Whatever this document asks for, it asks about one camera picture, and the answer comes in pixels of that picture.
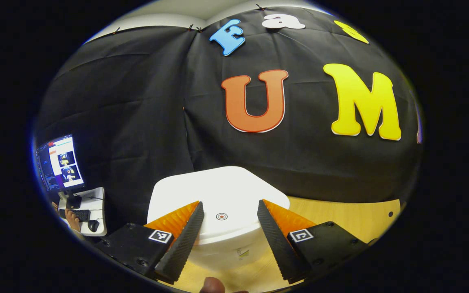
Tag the white side desk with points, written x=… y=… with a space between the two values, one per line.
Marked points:
x=98 y=203

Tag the wooden desktop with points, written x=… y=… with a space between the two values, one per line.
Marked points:
x=348 y=215

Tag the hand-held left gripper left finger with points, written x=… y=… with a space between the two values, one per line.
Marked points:
x=181 y=244

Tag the black computer mouse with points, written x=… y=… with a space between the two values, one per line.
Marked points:
x=93 y=226

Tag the black backdrop cloth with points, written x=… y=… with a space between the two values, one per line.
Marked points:
x=136 y=101

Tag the computer monitor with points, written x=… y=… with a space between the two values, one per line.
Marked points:
x=61 y=162

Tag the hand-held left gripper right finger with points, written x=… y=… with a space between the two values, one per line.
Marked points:
x=281 y=244

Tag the white desktop garbage bin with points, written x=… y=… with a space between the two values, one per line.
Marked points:
x=226 y=191

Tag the black keyboard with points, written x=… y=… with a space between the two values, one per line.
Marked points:
x=82 y=214

